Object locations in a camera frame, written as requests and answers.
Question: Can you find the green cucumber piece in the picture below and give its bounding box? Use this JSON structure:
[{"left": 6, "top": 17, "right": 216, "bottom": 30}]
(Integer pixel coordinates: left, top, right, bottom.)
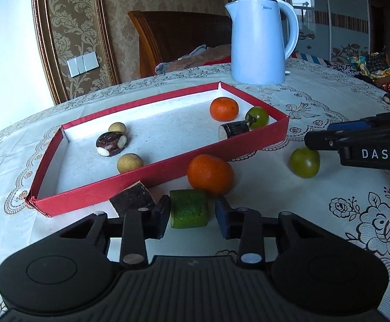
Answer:
[{"left": 170, "top": 189, "right": 212, "bottom": 229}]

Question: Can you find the wardrobe with floral doors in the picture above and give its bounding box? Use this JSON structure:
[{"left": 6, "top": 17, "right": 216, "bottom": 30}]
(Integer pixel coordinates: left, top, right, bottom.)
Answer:
[{"left": 238, "top": 0, "right": 383, "bottom": 64}]

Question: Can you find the wooden bed headboard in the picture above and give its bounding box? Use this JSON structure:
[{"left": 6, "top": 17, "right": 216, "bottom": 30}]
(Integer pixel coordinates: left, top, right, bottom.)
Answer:
[{"left": 128, "top": 11, "right": 232, "bottom": 78}]

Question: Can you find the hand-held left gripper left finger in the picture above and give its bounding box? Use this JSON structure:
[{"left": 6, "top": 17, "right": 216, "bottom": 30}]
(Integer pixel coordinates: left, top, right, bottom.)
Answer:
[{"left": 59, "top": 195, "right": 172, "bottom": 269}]

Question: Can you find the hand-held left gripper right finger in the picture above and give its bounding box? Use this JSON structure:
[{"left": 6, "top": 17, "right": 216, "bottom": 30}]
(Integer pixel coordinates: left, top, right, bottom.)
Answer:
[{"left": 215, "top": 196, "right": 333, "bottom": 269}]

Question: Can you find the orange tangerine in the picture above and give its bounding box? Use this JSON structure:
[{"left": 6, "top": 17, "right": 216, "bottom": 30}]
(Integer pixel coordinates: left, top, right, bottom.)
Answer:
[
  {"left": 210, "top": 97, "right": 240, "bottom": 122},
  {"left": 187, "top": 154, "right": 234, "bottom": 197}
]

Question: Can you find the light blue electric kettle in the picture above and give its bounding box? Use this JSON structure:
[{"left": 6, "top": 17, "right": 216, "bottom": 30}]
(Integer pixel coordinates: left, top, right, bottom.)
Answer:
[{"left": 224, "top": 0, "right": 299, "bottom": 85}]

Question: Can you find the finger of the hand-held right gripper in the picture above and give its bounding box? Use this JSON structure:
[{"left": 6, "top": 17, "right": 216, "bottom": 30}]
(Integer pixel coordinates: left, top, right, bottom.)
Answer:
[
  {"left": 304, "top": 127, "right": 366, "bottom": 151},
  {"left": 327, "top": 110, "right": 390, "bottom": 131}
]

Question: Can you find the white wall switch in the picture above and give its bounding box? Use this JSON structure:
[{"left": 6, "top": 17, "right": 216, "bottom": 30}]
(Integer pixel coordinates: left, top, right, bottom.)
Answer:
[{"left": 67, "top": 51, "right": 100, "bottom": 77}]

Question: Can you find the red shallow box tray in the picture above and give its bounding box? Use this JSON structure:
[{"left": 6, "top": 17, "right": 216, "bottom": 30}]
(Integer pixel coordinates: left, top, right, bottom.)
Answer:
[{"left": 25, "top": 81, "right": 290, "bottom": 218}]

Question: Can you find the green round fruit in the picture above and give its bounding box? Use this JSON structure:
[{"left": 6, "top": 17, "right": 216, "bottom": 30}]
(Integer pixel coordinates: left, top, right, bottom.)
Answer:
[
  {"left": 245, "top": 106, "right": 269, "bottom": 130},
  {"left": 289, "top": 147, "right": 320, "bottom": 178}
]

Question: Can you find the gold ornate wall frame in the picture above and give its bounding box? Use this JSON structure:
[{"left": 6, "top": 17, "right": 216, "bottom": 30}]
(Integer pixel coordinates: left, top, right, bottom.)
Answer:
[{"left": 30, "top": 0, "right": 120, "bottom": 104}]

